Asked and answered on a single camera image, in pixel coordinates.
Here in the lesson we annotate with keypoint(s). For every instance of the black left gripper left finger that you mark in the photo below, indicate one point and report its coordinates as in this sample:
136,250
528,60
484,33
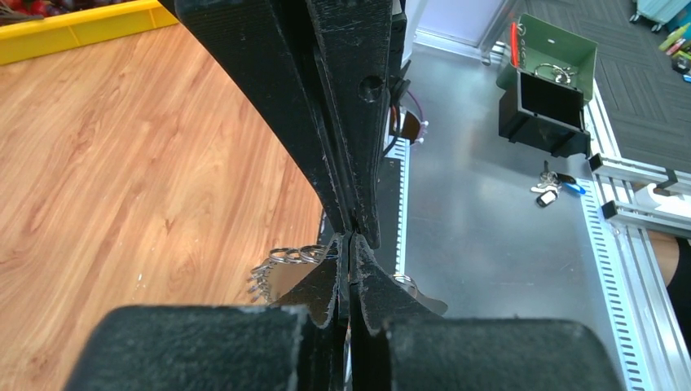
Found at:
297,343

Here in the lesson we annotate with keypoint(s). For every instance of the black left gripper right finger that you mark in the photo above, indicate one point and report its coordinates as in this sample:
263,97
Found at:
399,344

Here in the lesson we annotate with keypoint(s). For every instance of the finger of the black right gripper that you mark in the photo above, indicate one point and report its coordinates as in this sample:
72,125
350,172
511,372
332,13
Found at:
351,57
268,49

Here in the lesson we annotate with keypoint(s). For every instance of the metal key organizer ring plate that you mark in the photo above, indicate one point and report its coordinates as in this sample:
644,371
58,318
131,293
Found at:
286,267

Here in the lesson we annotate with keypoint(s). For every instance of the green and black box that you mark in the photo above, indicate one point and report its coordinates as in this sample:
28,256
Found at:
547,80

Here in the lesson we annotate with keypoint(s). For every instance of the spare key bunch on floor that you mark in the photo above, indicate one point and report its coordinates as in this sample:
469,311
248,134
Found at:
550,185

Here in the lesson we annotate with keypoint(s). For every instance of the yellow plastic bin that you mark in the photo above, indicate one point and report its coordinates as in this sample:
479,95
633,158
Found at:
31,39

